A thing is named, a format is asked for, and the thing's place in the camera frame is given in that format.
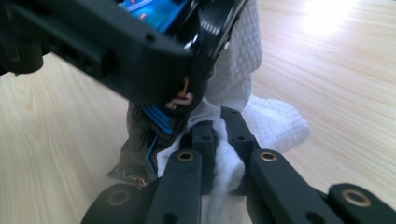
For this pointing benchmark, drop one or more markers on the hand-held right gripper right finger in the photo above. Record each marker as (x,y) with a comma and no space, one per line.
(239,137)

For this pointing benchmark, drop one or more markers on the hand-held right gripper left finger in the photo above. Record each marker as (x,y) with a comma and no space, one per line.
(207,161)

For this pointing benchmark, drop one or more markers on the white wet wipe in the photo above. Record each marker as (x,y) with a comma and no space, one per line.
(274,124)

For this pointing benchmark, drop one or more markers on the blue and black toy car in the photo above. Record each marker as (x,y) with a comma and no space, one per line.
(157,116)

